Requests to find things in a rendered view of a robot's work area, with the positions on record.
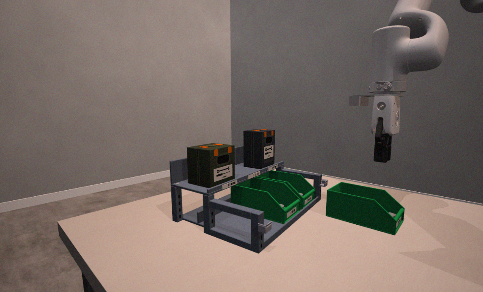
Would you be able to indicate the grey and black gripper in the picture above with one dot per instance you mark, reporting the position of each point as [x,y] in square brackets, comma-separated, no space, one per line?
[385,123]

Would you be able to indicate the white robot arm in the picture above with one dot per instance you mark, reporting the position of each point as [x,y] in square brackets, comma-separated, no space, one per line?
[414,40]

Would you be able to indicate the green bin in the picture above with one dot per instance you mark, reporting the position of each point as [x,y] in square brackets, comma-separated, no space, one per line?
[267,195]
[365,206]
[296,182]

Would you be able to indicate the grey metal shelf rack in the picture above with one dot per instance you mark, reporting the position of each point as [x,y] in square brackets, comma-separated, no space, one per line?
[236,224]

